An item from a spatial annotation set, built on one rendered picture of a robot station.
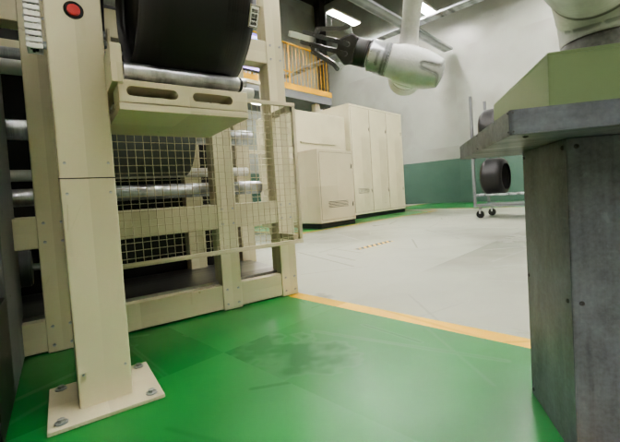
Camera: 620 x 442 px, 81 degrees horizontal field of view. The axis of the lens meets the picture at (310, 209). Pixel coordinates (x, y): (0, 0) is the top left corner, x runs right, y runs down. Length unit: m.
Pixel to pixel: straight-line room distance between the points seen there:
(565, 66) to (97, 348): 1.24
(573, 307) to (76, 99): 1.23
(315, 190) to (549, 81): 5.09
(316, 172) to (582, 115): 5.15
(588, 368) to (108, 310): 1.12
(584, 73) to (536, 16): 11.92
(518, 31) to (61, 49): 12.14
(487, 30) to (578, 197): 12.28
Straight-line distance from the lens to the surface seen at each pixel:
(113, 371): 1.23
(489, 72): 12.66
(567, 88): 0.80
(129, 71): 1.14
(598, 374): 0.91
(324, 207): 5.74
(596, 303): 0.87
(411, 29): 1.27
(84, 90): 1.19
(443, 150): 12.82
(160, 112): 1.10
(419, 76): 1.08
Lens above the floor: 0.54
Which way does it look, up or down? 2 degrees down
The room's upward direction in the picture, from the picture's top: 4 degrees counter-clockwise
